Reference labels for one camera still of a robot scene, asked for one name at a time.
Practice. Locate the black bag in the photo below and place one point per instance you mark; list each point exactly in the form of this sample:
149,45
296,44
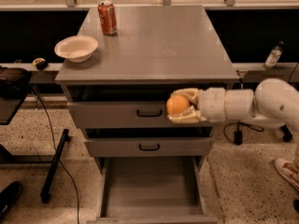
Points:
14,82

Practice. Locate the black wheeled stand leg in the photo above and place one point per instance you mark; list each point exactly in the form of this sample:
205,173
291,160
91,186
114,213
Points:
287,135

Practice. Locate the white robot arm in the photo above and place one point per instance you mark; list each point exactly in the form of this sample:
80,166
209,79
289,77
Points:
273,104

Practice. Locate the clear plastic bottle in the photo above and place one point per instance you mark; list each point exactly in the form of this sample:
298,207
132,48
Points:
274,55

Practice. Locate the white red sneaker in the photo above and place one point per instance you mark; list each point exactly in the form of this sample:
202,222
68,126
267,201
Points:
288,171

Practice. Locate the orange fruit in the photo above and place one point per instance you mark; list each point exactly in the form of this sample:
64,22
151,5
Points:
177,104

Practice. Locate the black yellow tape measure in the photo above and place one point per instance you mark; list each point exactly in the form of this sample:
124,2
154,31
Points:
40,63

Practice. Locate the grey bottom drawer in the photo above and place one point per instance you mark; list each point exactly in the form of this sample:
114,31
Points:
151,190

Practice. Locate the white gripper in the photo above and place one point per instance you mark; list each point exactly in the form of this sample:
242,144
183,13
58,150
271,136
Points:
212,104

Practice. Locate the grey drawer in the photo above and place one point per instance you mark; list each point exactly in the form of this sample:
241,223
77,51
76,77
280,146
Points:
120,106
149,142
151,190

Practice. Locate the grey drawer cabinet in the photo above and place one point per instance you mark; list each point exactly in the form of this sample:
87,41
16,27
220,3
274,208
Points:
153,45

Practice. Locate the grey top drawer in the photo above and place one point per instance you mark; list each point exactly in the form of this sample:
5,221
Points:
120,106

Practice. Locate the white bowl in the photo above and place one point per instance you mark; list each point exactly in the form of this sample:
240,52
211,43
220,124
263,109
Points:
77,48

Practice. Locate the black shoe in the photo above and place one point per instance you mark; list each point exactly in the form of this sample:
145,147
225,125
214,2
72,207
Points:
9,196

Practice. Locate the grey middle drawer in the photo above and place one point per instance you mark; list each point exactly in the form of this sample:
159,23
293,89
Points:
149,142

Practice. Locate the red soda can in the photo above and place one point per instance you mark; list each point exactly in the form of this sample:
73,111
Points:
107,17

